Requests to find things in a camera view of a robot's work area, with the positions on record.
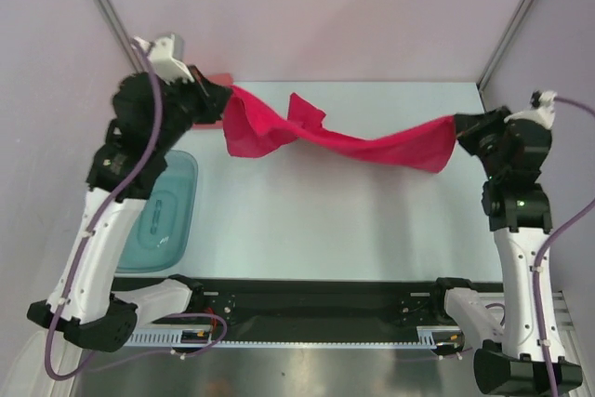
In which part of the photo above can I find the folded salmon pink t shirt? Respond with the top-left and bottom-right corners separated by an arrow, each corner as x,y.
192,73 -> 233,130

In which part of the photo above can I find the left aluminium frame post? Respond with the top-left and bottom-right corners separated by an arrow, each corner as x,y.
93,0 -> 142,72

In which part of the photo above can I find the aluminium frame post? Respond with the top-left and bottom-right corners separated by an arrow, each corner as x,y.
476,0 -> 536,95
93,0 -> 142,72

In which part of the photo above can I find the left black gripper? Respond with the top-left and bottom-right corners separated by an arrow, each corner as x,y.
151,63 -> 232,154

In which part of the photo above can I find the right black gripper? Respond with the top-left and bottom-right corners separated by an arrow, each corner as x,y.
454,104 -> 516,180

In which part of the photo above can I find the red t shirt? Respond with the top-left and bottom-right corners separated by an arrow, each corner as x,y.
221,86 -> 456,174

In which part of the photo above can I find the teal transparent plastic bin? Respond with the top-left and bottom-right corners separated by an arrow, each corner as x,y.
116,151 -> 198,273

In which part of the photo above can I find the right aluminium frame post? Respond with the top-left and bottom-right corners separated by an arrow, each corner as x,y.
476,0 -> 536,95

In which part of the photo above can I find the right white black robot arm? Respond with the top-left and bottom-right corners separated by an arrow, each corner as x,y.
429,106 -> 583,396

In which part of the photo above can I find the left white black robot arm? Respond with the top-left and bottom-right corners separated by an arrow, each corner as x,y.
27,68 -> 231,352

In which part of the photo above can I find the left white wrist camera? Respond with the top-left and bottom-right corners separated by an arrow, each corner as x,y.
132,33 -> 193,84

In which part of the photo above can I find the white slotted cable duct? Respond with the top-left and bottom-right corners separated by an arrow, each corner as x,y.
125,325 -> 468,351

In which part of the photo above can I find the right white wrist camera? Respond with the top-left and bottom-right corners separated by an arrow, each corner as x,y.
504,90 -> 557,130

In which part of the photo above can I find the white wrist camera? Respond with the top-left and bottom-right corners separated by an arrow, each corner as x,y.
504,90 -> 557,130
132,33 -> 193,84

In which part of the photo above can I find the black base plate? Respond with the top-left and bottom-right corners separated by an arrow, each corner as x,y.
111,277 -> 508,342

